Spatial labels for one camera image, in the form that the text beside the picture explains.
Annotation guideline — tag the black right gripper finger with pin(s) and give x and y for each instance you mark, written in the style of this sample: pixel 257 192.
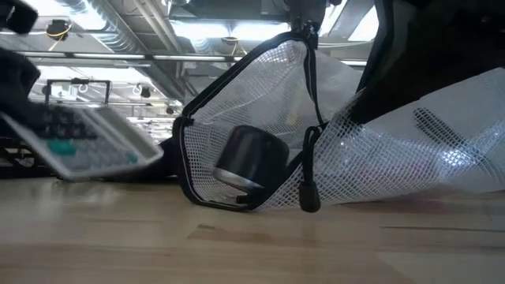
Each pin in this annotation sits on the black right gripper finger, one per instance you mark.
pixel 414 79

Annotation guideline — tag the grey desktop calculator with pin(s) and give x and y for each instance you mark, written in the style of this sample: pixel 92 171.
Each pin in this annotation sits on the grey desktop calculator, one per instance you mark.
pixel 98 158

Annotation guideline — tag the white mesh zip pouch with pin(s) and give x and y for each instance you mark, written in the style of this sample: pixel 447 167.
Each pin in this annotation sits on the white mesh zip pouch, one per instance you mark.
pixel 256 98

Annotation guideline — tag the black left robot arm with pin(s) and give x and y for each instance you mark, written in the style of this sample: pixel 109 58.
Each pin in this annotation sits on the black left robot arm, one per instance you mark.
pixel 17 16

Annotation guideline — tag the background robot workstation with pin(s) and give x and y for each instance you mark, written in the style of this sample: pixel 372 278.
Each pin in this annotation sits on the background robot workstation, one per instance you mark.
pixel 16 158

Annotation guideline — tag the long ceiling light strip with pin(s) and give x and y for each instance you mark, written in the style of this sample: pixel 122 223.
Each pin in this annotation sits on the long ceiling light strip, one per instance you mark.
pixel 114 56

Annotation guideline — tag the dark tall tool holder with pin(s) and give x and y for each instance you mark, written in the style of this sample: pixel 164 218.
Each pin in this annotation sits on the dark tall tool holder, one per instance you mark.
pixel 305 12

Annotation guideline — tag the black ceiling spotlight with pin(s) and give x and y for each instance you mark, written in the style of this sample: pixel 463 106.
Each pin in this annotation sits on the black ceiling spotlight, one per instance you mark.
pixel 146 92
pixel 169 109

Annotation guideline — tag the round ceiling lamp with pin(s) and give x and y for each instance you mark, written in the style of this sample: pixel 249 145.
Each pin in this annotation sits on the round ceiling lamp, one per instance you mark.
pixel 230 39

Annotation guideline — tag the background black metal frame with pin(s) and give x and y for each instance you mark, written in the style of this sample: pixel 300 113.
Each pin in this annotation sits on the background black metal frame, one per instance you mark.
pixel 79 81

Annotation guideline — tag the corrugated silver ventilation duct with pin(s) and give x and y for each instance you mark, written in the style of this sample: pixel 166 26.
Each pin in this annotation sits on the corrugated silver ventilation duct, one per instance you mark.
pixel 114 35

